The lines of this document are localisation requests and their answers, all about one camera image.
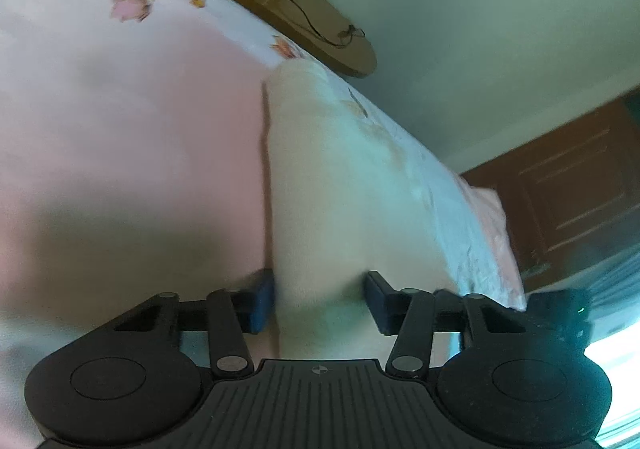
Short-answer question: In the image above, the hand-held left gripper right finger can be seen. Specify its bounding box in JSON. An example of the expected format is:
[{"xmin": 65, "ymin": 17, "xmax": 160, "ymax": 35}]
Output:
[{"xmin": 363, "ymin": 270, "xmax": 526, "ymax": 378}]

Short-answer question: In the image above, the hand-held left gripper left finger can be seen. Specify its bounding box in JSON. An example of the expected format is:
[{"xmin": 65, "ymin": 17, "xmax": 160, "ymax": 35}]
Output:
[{"xmin": 112, "ymin": 268, "xmax": 276, "ymax": 378}]

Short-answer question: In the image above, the cream small garment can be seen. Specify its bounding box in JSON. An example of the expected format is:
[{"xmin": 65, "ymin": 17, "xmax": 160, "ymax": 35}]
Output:
[{"xmin": 262, "ymin": 58, "xmax": 463, "ymax": 361}]

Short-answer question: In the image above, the pale curtain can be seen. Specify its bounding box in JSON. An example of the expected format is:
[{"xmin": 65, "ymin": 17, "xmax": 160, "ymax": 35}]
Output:
[{"xmin": 582, "ymin": 244, "xmax": 640, "ymax": 449}]

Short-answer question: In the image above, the brown panelled wooden door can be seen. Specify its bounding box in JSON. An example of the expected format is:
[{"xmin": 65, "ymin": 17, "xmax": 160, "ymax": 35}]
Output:
[{"xmin": 459, "ymin": 96, "xmax": 640, "ymax": 296}]

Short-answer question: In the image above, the pink floral bed sheet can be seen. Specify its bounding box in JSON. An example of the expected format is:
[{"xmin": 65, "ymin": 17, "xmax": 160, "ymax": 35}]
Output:
[{"xmin": 0, "ymin": 0, "xmax": 529, "ymax": 449}]

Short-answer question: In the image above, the wooden television stand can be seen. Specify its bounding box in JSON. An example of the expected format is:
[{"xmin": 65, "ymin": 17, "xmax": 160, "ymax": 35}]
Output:
[{"xmin": 97, "ymin": 0, "xmax": 378, "ymax": 79}]

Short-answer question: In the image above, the black cable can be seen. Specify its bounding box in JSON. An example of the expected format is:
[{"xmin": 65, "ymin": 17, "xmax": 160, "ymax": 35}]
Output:
[{"xmin": 257, "ymin": 0, "xmax": 367, "ymax": 49}]

